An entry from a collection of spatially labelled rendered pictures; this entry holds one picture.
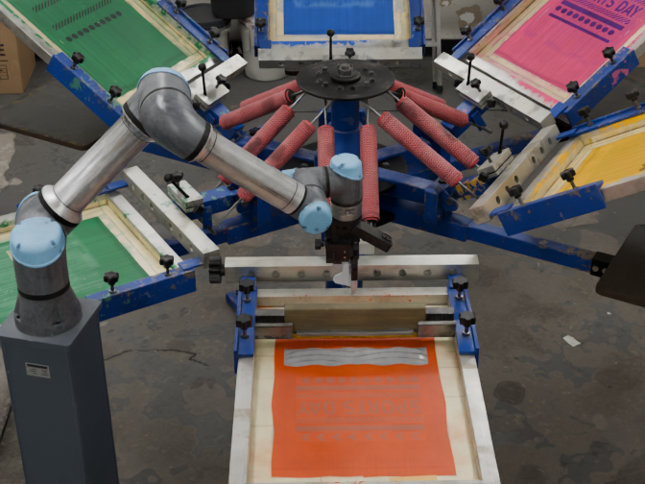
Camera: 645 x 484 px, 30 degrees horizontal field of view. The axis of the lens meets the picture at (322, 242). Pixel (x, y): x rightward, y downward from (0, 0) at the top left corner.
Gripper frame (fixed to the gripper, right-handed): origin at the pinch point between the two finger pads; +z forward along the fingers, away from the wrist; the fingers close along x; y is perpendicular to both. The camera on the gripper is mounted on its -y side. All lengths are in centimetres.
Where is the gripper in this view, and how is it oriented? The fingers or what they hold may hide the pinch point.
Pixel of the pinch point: (354, 284)
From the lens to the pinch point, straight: 300.8
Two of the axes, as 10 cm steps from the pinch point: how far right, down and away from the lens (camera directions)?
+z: 0.1, 8.5, 5.2
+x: 0.3, 5.2, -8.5
